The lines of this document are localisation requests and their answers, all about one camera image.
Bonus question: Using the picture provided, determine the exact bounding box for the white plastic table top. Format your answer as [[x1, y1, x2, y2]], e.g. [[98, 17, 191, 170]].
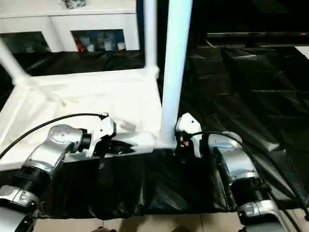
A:
[[0, 66, 178, 171]]

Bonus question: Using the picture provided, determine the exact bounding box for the black work mat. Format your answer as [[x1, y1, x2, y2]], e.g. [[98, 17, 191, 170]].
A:
[[0, 45, 309, 219]]

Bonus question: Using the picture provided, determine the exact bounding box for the black low shelf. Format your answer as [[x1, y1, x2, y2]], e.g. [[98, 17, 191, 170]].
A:
[[207, 31, 309, 47]]

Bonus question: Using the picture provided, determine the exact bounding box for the white cabinet with glass doors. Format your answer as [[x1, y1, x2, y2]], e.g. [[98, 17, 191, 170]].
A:
[[0, 0, 142, 53]]

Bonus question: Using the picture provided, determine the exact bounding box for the white flat panel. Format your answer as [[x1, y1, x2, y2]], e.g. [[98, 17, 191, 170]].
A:
[[295, 45, 309, 60]]

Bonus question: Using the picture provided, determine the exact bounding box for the clear bag of dark parts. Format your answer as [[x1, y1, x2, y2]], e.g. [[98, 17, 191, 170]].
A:
[[63, 0, 87, 9]]

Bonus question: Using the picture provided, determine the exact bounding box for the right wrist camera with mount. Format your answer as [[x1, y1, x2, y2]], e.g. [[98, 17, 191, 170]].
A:
[[175, 113, 202, 159]]

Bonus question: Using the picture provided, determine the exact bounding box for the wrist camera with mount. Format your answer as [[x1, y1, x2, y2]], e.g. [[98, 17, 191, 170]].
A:
[[85, 112, 117, 159], [175, 113, 202, 159]]

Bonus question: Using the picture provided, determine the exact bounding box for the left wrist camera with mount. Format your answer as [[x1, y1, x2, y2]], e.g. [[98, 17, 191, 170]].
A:
[[85, 112, 117, 159]]

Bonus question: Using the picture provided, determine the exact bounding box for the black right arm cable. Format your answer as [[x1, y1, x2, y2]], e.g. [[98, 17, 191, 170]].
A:
[[190, 131, 307, 211]]

